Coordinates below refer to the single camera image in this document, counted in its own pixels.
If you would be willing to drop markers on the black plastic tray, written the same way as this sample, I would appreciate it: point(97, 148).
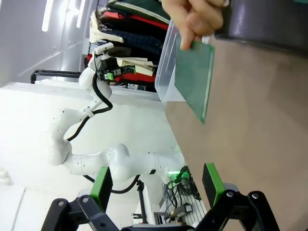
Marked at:
point(264, 21)

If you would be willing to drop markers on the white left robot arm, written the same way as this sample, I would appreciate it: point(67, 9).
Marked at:
point(115, 161)

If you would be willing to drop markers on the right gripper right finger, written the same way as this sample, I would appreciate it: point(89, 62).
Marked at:
point(211, 185)

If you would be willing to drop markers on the person's left hand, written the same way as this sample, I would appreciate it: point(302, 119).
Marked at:
point(197, 14)

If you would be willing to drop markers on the dark plaid garment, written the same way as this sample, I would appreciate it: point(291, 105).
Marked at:
point(137, 41)

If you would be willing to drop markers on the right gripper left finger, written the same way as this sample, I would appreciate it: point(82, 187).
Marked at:
point(101, 190)

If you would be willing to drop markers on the clear plastic box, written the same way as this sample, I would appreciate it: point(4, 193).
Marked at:
point(166, 72)

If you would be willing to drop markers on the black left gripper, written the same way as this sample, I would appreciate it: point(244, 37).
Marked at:
point(108, 65)

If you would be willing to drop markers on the green PCB board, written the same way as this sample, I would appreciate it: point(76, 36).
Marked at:
point(192, 79)

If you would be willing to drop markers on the red hanging dress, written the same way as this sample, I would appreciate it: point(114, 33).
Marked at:
point(144, 21)

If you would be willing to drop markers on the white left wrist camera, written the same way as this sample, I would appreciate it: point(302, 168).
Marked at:
point(103, 48)

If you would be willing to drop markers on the black power adapter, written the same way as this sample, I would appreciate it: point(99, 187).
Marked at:
point(180, 209)

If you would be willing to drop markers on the black tripod pole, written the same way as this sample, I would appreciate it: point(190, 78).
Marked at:
point(142, 202)

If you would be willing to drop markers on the beige hanging garment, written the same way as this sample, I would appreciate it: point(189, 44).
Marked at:
point(101, 31)

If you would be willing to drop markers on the clothes rack with garments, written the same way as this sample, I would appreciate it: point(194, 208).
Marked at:
point(55, 73)

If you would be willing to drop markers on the ceiling light strip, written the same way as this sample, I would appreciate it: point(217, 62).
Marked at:
point(80, 12)
point(47, 14)

